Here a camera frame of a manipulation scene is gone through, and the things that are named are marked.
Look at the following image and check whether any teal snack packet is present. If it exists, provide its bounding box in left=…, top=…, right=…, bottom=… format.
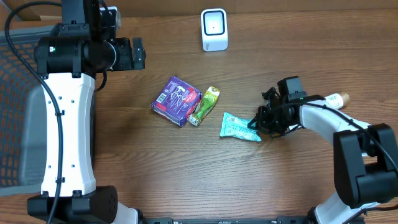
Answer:
left=220, top=112, right=262, bottom=142

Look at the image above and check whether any green yellow snack packet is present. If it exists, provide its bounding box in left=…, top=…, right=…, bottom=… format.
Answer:
left=188, top=86, right=220, bottom=126

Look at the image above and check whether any purple pad package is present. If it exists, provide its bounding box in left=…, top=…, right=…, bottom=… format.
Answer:
left=151, top=76, right=202, bottom=127

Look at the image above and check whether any white tube gold cap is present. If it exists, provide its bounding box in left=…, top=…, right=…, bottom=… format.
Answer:
left=325, top=92, right=350, bottom=110

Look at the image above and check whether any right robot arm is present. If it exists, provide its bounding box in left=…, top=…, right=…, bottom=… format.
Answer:
left=248, top=76, right=397, bottom=223

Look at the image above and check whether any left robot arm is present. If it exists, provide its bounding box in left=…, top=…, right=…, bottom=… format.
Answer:
left=27, top=1, right=146, bottom=224

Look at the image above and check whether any white barcode scanner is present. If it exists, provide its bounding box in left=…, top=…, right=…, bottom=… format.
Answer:
left=200, top=8, right=228, bottom=52

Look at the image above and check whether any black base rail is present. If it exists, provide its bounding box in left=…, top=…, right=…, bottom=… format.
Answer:
left=136, top=216, right=366, bottom=224

